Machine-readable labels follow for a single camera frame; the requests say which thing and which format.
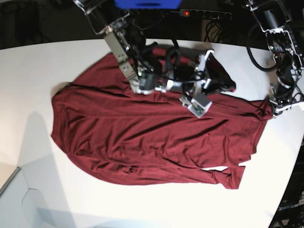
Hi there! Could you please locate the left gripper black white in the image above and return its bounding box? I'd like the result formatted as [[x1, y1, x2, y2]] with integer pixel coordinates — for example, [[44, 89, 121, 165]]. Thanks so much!
[[269, 78, 304, 117]]

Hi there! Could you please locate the black OpenArm labelled case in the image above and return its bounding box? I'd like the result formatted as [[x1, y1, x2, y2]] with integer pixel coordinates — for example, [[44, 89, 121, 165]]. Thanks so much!
[[269, 144, 304, 228]]

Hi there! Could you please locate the black power strip red light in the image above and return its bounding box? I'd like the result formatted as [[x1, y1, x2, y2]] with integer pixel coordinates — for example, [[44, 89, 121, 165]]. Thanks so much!
[[179, 9, 232, 20]]

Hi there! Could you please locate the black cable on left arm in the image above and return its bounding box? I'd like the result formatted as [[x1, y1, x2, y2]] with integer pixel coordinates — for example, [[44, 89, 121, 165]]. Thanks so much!
[[246, 23, 278, 73]]

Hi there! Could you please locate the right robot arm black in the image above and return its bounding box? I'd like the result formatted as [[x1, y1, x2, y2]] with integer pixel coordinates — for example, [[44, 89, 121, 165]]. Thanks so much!
[[75, 0, 236, 118]]

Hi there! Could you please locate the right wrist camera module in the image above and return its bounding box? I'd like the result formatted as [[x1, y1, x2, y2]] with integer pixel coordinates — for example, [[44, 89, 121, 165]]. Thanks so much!
[[188, 93, 212, 118]]

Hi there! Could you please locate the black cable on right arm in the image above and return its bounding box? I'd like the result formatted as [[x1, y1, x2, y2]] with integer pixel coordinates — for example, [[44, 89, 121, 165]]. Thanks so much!
[[133, 19, 207, 84]]

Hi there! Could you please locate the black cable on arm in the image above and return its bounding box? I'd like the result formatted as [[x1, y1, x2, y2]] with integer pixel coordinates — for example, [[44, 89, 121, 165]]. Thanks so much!
[[133, 19, 207, 84], [246, 23, 278, 73]]

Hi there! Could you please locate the blue box at table back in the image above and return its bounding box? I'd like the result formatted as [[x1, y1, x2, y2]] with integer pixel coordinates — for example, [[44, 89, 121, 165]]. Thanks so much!
[[115, 0, 182, 9]]

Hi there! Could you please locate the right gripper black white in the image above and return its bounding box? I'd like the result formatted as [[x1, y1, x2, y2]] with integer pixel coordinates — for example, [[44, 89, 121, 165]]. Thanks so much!
[[155, 48, 236, 108]]

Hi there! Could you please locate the dark red long-sleeve t-shirt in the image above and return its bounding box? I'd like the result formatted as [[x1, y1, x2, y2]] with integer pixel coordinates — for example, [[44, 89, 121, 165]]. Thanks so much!
[[51, 54, 273, 189]]

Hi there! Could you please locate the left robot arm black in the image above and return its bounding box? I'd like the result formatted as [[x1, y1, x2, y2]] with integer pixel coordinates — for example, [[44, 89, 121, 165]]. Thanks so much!
[[246, 0, 304, 116]]

